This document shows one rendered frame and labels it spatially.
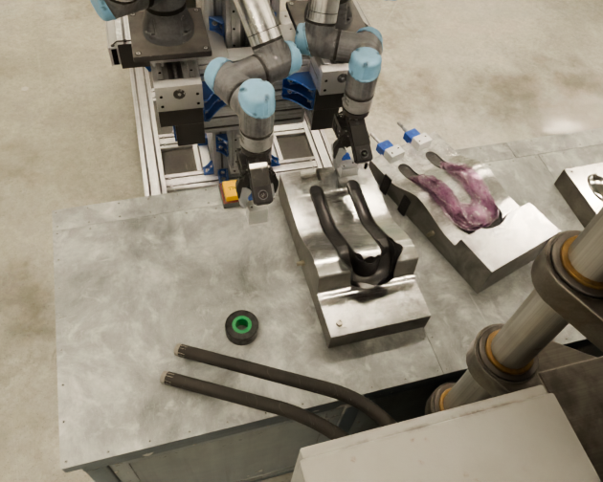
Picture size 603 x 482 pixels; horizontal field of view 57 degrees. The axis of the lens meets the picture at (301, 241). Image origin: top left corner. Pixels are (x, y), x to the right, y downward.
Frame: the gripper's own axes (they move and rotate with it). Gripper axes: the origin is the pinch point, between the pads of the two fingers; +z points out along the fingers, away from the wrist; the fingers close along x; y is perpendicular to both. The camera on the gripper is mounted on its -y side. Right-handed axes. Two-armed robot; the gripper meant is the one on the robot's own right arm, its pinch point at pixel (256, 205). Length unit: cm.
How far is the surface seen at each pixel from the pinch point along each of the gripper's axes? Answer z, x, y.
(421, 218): 10.5, -46.4, -5.8
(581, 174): 8, -100, -2
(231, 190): 11.3, 3.6, 15.4
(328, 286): 6.3, -12.8, -23.5
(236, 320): 11.5, 10.3, -25.0
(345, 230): 5.9, -22.0, -8.2
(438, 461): -52, 0, -77
